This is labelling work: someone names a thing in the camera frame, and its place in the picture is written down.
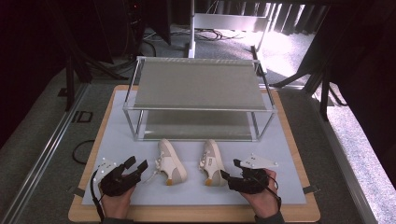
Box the bundle of floor cables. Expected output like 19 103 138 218
174 27 246 42

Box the white and beige sneaker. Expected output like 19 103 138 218
198 138 229 188
146 138 188 187

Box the black cable loop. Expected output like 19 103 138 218
71 139 96 166

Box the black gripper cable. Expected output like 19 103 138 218
266 175 283 213
89 169 106 222

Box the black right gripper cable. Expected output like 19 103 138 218
266 175 283 213

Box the person's left hand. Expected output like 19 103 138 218
99 185 137 219

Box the grey metal stand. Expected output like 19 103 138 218
186 0 273 60

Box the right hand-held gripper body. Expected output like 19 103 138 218
228 152 279 196

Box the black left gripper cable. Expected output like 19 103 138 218
89 169 106 222

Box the aluminium floor rail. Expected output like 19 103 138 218
0 82 90 224
306 88 379 224

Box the person's right hand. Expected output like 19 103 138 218
240 168 282 218

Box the pale blue table mat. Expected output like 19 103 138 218
81 90 308 206

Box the wooden table board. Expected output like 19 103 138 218
67 84 322 224

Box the metal frame shoe rack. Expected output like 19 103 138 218
122 55 278 143

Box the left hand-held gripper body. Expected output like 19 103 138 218
92 157 143 197

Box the black stand leg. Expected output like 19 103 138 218
318 69 331 121

